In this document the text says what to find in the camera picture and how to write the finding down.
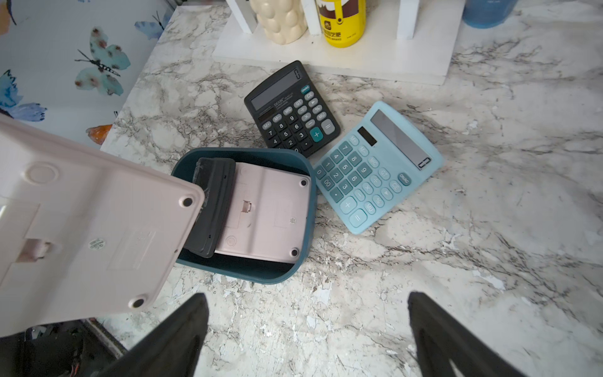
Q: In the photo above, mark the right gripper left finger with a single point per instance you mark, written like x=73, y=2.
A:
x=171, y=349

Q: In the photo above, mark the light blue calculator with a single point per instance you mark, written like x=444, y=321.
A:
x=376, y=166

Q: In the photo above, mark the pink calculator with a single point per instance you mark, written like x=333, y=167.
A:
x=267, y=215
x=83, y=233

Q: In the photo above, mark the black calculator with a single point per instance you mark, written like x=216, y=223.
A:
x=290, y=113
x=216, y=177

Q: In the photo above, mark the blue can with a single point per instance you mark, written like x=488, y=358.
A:
x=485, y=14

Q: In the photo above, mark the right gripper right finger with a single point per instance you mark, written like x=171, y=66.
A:
x=444, y=346

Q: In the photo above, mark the cream bubble plant pot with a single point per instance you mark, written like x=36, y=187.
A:
x=283, y=21

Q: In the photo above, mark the dark teal storage tray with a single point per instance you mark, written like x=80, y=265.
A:
x=257, y=271

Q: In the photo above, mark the yellow plastic jar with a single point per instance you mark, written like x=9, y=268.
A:
x=342, y=21

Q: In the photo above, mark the white wooden riser shelf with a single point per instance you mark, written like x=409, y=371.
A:
x=390, y=49

